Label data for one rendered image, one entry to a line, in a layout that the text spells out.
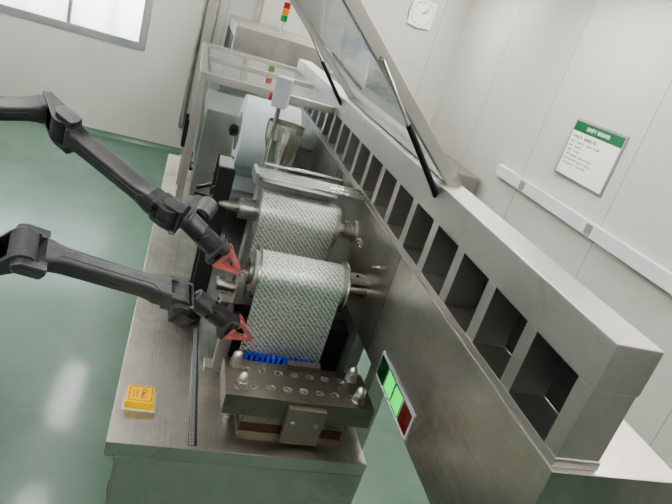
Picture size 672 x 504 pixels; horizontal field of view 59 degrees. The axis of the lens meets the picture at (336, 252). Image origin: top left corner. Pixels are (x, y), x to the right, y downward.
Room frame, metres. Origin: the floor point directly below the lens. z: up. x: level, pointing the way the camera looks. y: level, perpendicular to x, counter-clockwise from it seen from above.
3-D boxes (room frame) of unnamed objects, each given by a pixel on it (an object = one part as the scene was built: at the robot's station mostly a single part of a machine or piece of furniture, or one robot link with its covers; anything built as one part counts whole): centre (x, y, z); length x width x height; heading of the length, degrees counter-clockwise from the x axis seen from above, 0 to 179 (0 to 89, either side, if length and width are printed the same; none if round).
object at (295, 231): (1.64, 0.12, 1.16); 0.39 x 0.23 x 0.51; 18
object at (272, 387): (1.36, -0.01, 1.00); 0.40 x 0.16 x 0.06; 108
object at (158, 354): (2.38, 0.45, 0.88); 2.52 x 0.66 x 0.04; 18
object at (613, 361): (2.21, 0.04, 1.55); 3.08 x 0.08 x 0.23; 18
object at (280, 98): (2.01, 0.34, 1.66); 0.07 x 0.07 x 0.10; 3
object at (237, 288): (1.50, 0.25, 1.05); 0.06 x 0.05 x 0.31; 108
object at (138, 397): (1.25, 0.37, 0.91); 0.07 x 0.07 x 0.02; 18
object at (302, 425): (1.27, -0.06, 0.97); 0.10 x 0.03 x 0.11; 108
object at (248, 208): (1.71, 0.30, 1.34); 0.06 x 0.06 x 0.06; 18
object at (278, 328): (1.46, 0.06, 1.11); 0.23 x 0.01 x 0.18; 108
